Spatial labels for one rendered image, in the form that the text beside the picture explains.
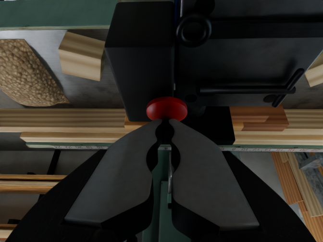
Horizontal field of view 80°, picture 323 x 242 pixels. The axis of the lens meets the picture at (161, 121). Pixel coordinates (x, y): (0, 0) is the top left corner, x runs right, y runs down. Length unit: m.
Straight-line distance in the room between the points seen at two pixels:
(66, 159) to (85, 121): 2.85
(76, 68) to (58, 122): 0.15
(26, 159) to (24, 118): 3.14
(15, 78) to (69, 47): 0.10
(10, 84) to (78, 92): 0.09
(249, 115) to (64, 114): 0.30
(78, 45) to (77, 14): 0.04
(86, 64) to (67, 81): 0.09
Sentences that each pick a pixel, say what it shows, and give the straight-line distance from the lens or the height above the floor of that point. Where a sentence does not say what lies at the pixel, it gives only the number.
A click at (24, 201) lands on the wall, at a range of 3.30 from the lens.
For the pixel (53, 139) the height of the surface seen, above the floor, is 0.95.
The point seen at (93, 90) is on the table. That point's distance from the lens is 0.33.
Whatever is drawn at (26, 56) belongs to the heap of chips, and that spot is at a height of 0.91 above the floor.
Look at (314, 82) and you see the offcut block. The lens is 0.28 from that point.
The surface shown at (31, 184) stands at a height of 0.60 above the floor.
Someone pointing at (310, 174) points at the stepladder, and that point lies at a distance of 1.30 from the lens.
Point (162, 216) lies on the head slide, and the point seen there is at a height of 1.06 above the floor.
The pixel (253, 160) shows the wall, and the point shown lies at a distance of 3.01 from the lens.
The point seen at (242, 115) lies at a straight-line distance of 0.29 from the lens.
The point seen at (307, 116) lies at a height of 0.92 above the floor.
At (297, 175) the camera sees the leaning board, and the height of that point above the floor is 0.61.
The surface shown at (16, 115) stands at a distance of 0.43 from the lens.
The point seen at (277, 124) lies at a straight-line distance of 0.34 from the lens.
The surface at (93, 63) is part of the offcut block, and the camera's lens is 0.24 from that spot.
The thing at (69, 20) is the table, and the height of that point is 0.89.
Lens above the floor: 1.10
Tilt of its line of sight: 32 degrees down
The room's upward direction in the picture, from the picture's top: 178 degrees counter-clockwise
